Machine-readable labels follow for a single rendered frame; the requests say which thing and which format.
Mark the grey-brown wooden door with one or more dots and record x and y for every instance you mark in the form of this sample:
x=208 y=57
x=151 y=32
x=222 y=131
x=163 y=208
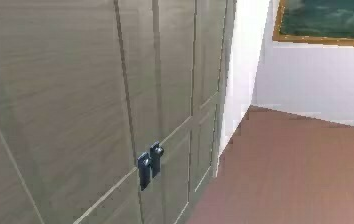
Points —
x=68 y=83

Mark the gold framed green picture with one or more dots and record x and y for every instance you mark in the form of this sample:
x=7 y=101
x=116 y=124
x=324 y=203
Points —
x=325 y=18

